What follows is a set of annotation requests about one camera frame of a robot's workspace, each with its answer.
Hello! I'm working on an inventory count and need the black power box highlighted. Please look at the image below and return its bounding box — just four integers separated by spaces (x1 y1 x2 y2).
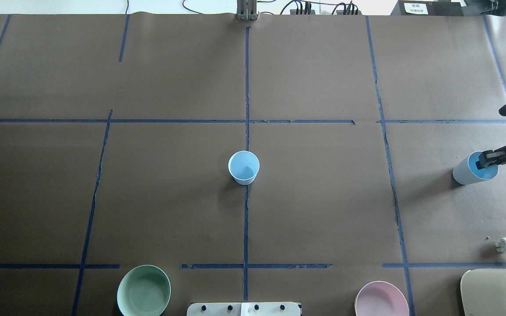
390 0 464 16

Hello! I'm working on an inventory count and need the orange black connector strip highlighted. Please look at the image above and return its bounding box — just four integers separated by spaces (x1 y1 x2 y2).
280 0 363 16

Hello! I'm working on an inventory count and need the cream toaster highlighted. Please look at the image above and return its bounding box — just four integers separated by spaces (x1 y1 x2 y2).
460 268 506 316

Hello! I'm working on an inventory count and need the light blue cup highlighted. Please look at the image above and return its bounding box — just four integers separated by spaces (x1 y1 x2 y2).
228 151 260 186
452 151 499 185

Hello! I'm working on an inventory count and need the pink bowl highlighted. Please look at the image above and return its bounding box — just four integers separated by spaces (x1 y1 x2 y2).
354 281 410 316

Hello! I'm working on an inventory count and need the green bowl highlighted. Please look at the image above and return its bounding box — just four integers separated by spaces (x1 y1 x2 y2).
116 265 171 316

